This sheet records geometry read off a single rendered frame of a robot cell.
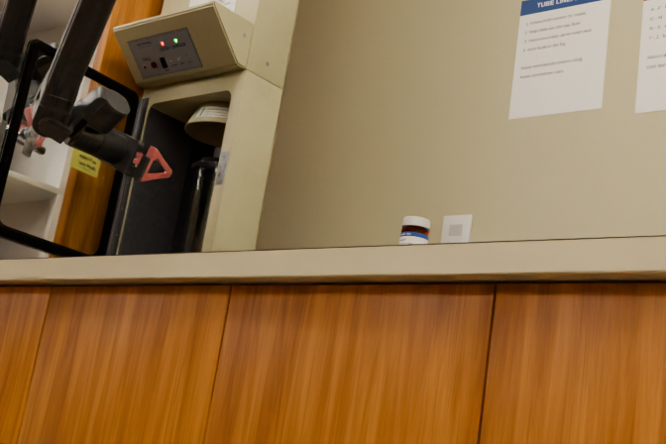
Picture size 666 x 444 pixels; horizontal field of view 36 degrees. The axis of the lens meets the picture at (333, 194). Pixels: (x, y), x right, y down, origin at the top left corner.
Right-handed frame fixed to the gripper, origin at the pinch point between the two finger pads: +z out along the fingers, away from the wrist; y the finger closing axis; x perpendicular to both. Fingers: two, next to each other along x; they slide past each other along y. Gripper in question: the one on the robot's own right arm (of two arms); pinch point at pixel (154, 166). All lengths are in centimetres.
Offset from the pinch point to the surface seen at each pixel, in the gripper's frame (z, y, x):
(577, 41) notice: 53, -41, -59
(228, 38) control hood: 4.1, 1.3, -29.1
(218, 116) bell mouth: 13.6, 5.4, -14.6
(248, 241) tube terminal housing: 19.4, -12.6, 5.8
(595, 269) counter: -21, -107, -13
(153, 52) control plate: 3.6, 22.0, -21.3
